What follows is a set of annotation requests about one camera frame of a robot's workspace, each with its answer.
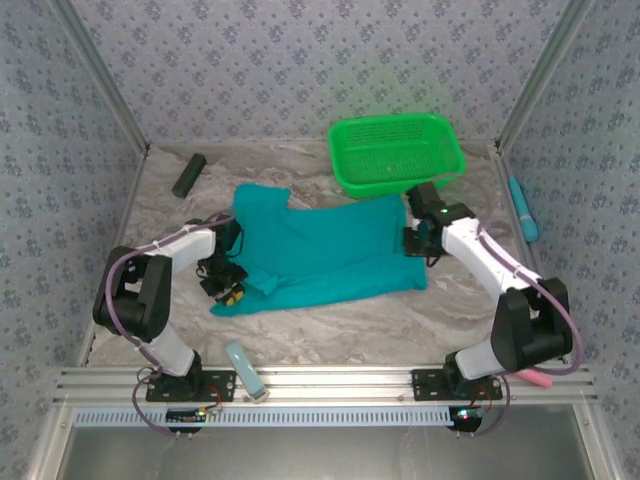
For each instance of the green plastic mesh basket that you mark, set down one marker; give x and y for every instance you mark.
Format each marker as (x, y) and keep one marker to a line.
(400, 160)

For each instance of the blue cylindrical tube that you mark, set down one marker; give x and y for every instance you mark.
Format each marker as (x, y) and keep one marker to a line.
(524, 215)

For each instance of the teal t-shirt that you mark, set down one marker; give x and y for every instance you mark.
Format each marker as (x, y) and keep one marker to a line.
(325, 250)

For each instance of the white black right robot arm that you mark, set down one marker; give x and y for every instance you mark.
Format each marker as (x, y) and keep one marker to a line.
(475, 250)

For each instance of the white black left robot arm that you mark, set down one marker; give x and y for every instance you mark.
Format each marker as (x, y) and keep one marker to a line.
(190, 247)

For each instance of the light blue flat brush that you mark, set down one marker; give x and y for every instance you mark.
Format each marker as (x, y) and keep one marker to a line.
(245, 372)

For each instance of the black rectangular block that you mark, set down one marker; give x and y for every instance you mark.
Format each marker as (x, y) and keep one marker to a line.
(189, 175)

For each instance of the pink cylindrical tube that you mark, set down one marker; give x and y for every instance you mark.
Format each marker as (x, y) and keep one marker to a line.
(540, 380)

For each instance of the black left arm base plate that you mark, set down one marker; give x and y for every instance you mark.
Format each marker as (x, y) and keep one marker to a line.
(222, 385)

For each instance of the aluminium table side rail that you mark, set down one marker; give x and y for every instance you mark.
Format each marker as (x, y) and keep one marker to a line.
(131, 192)
(532, 255)

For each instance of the long aluminium mounting rail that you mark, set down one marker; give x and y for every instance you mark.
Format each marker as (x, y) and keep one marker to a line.
(325, 385)

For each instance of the aluminium corner post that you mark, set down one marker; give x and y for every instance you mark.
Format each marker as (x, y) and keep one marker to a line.
(106, 75)
(539, 75)

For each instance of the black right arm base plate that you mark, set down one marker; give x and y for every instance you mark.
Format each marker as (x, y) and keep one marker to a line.
(425, 386)

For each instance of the aluminium frame leg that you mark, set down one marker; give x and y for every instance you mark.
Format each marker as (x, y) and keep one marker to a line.
(50, 442)
(595, 442)

